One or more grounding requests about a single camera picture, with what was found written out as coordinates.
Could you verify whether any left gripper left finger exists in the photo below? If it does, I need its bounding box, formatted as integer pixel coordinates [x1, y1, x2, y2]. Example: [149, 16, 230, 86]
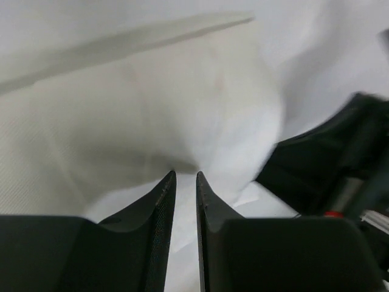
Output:
[1, 172, 176, 291]

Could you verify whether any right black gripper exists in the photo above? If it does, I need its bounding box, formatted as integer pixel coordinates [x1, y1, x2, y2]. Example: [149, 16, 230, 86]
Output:
[256, 92, 388, 220]

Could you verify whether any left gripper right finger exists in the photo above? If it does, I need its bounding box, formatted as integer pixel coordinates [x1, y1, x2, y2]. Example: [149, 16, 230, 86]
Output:
[196, 173, 385, 291]

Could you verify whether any white pleated skirt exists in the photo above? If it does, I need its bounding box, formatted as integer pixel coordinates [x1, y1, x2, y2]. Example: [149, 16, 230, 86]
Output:
[0, 18, 305, 292]

